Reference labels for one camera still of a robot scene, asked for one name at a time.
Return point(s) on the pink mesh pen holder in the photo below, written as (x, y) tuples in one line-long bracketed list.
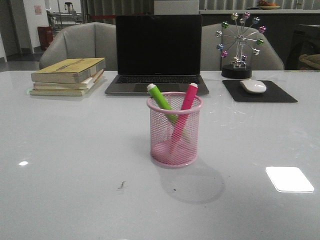
[(161, 130)]

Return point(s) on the grey laptop computer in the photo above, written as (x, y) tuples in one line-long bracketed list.
[(164, 50)]

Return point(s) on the red bin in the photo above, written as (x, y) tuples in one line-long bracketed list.
[(45, 35)]

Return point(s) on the fruit bowl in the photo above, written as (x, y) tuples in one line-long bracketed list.
[(267, 5)]

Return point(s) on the black mouse pad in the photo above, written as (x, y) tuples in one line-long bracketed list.
[(273, 93)]

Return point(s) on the bottom book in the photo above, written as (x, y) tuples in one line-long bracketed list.
[(67, 92)]

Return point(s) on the left grey armchair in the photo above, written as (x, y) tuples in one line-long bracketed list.
[(88, 40)]

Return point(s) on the white computer mouse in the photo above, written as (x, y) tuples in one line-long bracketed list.
[(253, 86)]

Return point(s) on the middle book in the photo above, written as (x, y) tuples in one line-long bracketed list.
[(86, 84)]

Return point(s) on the green highlighter pen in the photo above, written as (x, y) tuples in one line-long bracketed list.
[(161, 102)]

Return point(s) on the pink highlighter pen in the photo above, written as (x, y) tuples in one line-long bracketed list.
[(186, 107)]

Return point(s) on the top yellow book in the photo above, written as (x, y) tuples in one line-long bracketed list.
[(69, 71)]

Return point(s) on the right grey armchair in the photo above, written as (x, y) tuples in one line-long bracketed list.
[(210, 59)]

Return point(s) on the grey armchair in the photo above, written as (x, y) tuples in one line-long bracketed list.
[(88, 40), (210, 59)]

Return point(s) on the ferris wheel desk ornament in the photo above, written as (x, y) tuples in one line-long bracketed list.
[(238, 39)]

